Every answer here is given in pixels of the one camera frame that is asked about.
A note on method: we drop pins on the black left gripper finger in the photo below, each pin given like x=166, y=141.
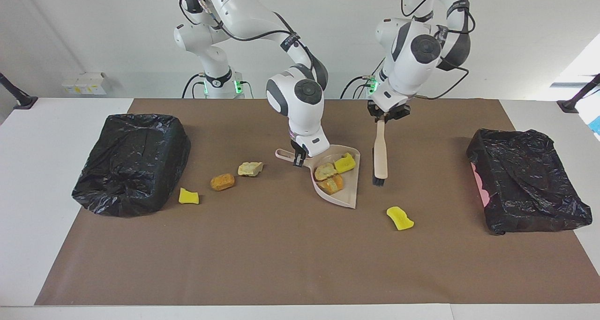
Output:
x=376, y=118
x=402, y=115

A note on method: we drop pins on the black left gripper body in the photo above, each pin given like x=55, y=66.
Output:
x=388, y=110

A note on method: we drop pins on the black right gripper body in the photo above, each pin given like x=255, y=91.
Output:
x=300, y=149

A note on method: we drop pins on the pale dumpling toy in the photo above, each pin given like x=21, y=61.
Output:
x=325, y=171

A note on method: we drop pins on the beige hand brush black bristles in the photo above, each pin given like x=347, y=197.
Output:
x=380, y=151

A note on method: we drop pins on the orange striped croissant toy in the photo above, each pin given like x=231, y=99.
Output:
x=332, y=184

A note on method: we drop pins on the yellow sponge piece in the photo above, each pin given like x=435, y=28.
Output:
x=344, y=163
x=400, y=218

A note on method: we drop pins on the pale yellow chunk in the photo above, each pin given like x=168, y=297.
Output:
x=250, y=168

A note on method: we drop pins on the beige plastic dustpan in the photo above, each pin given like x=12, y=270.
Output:
x=344, y=193

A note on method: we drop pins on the brown bread roll toy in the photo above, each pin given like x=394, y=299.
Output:
x=222, y=182

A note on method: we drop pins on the yellow sponge wedge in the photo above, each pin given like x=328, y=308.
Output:
x=188, y=196

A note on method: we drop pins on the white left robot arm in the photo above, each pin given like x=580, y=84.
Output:
x=412, y=53

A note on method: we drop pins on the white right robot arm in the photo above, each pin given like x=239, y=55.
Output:
x=243, y=6

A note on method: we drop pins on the pink bin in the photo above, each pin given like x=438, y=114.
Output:
x=482, y=186

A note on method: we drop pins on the right black bagged bin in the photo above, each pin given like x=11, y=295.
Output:
x=525, y=184

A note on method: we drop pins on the black plastic trash bag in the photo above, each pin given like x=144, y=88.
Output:
x=133, y=163

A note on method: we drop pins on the brown paper table mat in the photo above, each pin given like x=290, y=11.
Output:
x=281, y=254

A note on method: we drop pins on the black clamp stand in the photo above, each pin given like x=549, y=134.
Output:
x=18, y=97
x=569, y=105

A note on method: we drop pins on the blue object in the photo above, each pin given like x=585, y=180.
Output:
x=596, y=124

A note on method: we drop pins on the white wall power boxes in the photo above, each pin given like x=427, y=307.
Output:
x=84, y=82

